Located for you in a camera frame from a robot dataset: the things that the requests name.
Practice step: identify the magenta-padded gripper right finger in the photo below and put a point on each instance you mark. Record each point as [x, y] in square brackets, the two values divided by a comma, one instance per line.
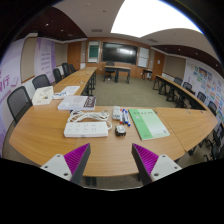
[164, 166]

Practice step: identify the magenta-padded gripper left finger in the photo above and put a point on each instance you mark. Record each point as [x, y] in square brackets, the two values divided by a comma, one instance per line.
[56, 166]

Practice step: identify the black multi-port charger block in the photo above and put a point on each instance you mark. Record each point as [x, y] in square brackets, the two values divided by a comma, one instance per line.
[120, 130]

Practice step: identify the green booklet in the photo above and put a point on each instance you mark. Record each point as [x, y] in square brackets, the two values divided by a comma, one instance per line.
[148, 123]

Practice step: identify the white power strip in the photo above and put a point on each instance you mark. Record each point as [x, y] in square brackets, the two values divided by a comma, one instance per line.
[85, 129]

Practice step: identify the blue-capped marker pen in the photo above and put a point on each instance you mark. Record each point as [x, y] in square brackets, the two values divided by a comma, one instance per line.
[125, 117]
[128, 119]

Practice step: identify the red-capped marker pen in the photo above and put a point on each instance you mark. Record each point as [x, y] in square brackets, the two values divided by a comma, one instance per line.
[122, 116]

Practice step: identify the thick white book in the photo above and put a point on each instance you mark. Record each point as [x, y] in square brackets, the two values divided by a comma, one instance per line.
[75, 102]

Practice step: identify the small blue-white pack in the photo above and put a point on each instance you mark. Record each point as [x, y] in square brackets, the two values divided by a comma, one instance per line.
[60, 96]

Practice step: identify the white cardboard box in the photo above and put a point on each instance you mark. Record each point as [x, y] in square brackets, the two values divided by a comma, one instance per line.
[42, 96]

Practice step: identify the black mesh office chair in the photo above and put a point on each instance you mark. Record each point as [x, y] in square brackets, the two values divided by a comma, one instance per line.
[41, 81]
[18, 101]

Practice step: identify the white paper sheet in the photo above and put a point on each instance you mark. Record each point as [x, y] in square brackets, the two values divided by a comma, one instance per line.
[70, 90]

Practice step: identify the row of black chairs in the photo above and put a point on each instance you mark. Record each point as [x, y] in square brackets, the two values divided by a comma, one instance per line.
[188, 86]
[57, 74]

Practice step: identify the small side table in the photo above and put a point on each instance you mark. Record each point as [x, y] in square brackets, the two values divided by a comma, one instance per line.
[148, 70]

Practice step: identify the wooden door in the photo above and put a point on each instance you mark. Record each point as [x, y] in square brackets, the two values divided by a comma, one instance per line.
[74, 56]
[158, 65]

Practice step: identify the small wooden desk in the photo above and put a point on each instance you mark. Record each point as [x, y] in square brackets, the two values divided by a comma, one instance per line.
[120, 68]

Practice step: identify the black desk chair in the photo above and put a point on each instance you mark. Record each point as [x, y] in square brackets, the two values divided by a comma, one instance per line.
[109, 70]

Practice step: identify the ceiling air vent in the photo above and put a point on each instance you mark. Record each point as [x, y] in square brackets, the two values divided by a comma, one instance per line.
[96, 30]

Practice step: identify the bright ceiling light panel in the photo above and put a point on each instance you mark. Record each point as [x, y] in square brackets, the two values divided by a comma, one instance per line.
[151, 18]

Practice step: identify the group of colourful wall posters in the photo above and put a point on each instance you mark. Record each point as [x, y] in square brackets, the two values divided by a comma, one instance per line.
[208, 80]

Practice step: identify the large purple wall banner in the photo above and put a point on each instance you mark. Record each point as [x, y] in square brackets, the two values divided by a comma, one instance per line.
[10, 80]

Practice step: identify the narrow purple wall banner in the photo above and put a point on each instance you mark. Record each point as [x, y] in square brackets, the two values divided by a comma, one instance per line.
[44, 57]

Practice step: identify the white wall whiteboard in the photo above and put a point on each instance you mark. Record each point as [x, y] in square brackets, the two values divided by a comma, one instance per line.
[143, 57]

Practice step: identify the green and white wall board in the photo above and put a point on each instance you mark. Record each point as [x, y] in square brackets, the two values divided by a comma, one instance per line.
[93, 52]

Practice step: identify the large black wall screen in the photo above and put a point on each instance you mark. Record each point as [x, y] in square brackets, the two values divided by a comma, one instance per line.
[119, 53]

